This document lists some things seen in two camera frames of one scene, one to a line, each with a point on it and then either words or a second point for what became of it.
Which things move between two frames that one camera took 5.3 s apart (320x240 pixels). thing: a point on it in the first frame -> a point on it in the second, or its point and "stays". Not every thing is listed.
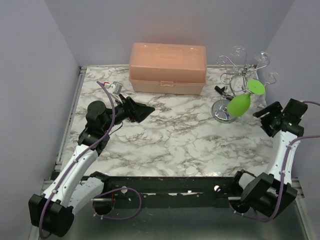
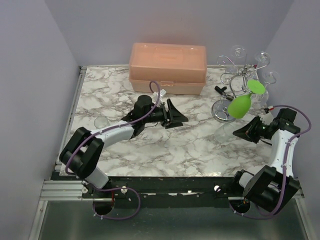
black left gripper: [140, 112] -> [171, 115]
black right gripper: [274, 109] -> [248, 132]
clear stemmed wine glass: [262, 59] stays
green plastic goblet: [238, 104] stays
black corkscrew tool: [221, 91] stays
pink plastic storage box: [168, 68] stays
